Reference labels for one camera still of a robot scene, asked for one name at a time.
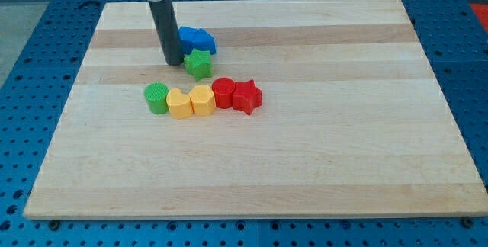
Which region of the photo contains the green star block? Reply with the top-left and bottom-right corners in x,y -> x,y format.
184,49 -> 213,81

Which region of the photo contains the red star block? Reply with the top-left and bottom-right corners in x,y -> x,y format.
233,79 -> 262,115

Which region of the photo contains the blue pentagon block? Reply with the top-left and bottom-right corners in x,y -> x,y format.
192,28 -> 217,55

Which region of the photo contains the red cylinder block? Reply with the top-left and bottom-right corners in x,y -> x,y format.
211,77 -> 236,109

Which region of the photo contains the yellow heart block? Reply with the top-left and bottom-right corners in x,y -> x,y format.
166,88 -> 193,119

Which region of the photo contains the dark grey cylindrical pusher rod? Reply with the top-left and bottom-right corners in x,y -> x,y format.
149,0 -> 184,66

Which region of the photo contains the wooden board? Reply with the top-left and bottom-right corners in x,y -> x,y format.
24,0 -> 487,220

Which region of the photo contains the green cylinder block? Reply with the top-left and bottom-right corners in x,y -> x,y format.
144,82 -> 169,114

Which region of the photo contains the yellow hexagon block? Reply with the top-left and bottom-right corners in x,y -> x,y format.
188,85 -> 217,116

